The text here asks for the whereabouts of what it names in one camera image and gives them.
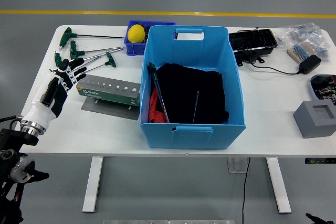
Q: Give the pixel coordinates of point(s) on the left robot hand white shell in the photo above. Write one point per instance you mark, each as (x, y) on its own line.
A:
(39, 112)

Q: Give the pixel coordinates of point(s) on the black mounting bracket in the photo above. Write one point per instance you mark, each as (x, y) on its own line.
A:
(246, 56)

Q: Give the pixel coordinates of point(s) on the white table leg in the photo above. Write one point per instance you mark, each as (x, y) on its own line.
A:
(93, 182)
(278, 182)

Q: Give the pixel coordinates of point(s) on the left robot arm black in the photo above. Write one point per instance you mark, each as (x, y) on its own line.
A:
(13, 136)

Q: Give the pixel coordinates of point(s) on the small blue plastic bin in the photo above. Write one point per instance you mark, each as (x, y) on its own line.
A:
(134, 48)

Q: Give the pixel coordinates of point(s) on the green silver wrench stand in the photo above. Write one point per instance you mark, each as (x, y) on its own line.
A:
(110, 95)

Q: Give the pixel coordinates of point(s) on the black power adapter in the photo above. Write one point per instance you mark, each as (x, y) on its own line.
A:
(309, 64)

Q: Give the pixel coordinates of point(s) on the large blue folding box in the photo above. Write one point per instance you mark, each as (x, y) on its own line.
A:
(194, 137)

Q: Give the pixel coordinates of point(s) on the clear plastic parts bags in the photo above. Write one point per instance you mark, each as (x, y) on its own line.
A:
(307, 33)

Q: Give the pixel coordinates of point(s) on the red cloth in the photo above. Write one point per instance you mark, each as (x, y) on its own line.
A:
(156, 116)

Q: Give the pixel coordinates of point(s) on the yellow lemon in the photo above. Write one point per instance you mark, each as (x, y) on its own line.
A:
(136, 33)

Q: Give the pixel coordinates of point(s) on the black plastic tray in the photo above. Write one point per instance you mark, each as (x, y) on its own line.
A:
(252, 40)

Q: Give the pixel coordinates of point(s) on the desk control panel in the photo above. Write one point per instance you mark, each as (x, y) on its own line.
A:
(320, 160)

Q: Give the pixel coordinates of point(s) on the grey block with recess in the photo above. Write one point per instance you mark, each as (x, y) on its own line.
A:
(307, 121)

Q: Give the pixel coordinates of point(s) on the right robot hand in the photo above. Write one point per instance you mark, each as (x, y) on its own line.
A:
(317, 220)

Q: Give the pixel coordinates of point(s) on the black electronic modules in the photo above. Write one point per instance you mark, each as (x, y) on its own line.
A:
(325, 90)

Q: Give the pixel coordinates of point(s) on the light blue parts tray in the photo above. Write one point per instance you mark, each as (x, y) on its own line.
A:
(312, 85)

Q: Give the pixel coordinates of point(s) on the resistor tape strip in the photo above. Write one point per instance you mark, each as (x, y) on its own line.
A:
(300, 51)

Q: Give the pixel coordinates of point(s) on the black cloth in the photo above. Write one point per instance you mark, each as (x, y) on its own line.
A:
(183, 87)

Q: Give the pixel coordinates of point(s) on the metal bracket under table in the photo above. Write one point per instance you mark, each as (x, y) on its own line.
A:
(236, 166)

